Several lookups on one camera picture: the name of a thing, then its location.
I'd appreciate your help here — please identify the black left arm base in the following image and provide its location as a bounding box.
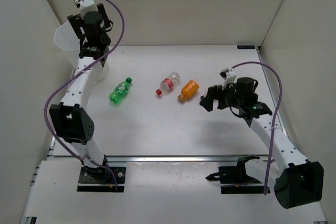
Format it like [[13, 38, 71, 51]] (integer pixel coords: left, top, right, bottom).
[[77, 166, 127, 193]]

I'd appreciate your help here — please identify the translucent white plastic bin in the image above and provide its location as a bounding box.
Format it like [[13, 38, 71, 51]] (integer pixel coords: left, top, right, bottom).
[[53, 22, 110, 82]]

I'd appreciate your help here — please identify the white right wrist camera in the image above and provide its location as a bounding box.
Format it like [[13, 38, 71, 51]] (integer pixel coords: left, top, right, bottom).
[[220, 68, 237, 90]]

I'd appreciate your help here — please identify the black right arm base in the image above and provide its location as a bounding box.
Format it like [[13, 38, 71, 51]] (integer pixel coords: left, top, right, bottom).
[[205, 155, 264, 195]]

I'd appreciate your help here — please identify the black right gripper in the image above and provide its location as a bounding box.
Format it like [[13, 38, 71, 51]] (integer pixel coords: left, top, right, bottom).
[[201, 81, 244, 112]]

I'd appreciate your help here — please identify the dark label on table edge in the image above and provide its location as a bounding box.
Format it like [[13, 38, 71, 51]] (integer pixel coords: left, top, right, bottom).
[[237, 45, 255, 50]]

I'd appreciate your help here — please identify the green plastic soda bottle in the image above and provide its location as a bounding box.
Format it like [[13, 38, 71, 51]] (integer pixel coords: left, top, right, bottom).
[[109, 77, 132, 105]]

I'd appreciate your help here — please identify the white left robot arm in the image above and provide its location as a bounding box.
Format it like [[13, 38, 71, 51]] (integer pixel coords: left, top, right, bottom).
[[49, 0, 111, 182]]

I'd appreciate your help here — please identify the clear bottle red label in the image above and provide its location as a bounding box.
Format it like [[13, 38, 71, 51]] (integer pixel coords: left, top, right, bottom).
[[155, 72, 181, 96]]

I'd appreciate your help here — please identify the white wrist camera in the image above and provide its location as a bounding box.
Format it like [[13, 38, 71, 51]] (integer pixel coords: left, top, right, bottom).
[[220, 68, 237, 90], [75, 0, 98, 19]]

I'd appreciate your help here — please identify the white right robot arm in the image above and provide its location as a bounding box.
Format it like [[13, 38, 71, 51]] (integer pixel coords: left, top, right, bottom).
[[199, 77, 324, 209]]

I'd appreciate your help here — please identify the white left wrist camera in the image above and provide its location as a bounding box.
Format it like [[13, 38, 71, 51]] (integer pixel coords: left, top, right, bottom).
[[75, 0, 98, 19]]

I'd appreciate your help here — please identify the orange juice bottle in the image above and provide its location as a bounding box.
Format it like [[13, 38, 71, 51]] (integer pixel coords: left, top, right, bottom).
[[177, 80, 199, 103]]

